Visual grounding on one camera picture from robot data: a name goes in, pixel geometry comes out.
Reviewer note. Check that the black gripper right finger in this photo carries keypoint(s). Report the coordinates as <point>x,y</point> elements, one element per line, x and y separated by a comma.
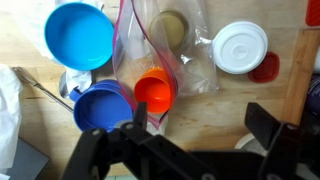
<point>286,148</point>

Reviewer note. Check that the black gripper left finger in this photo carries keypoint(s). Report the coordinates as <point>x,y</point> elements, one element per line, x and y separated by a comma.
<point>110,155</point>

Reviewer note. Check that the orange plastic cup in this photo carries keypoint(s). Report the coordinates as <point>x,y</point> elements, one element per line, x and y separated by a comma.
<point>153,93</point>

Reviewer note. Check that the clear pink-zip zip lock bag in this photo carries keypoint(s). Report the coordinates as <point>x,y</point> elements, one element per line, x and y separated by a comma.
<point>133,50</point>

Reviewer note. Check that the dark blue plastic cup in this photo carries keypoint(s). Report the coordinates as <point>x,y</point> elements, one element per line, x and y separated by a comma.
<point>100,108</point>

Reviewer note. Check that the wooden spice box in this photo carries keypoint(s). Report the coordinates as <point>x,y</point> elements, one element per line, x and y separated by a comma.
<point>298,73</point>

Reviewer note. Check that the small red square lid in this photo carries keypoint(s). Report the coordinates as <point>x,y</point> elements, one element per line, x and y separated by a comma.
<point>266,71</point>

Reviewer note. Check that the small white crumpled paper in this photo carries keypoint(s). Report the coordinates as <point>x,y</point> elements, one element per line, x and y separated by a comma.
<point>77,80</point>

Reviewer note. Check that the small metal whisk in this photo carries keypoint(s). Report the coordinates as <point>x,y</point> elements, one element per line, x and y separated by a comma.
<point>30,80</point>

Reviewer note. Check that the large white crumpled paper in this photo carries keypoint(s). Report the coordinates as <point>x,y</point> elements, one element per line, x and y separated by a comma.
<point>8,110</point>

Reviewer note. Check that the white round lidded container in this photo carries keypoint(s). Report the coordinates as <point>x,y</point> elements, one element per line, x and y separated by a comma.
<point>240,47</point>

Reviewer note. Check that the light blue plastic bowl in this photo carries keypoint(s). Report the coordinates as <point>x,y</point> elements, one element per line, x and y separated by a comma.
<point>79,36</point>

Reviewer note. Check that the red silicone mat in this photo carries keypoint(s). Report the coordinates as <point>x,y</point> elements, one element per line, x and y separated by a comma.
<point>313,13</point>

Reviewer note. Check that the gold lid with ball knob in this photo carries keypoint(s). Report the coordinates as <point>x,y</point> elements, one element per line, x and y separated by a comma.
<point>169,29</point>

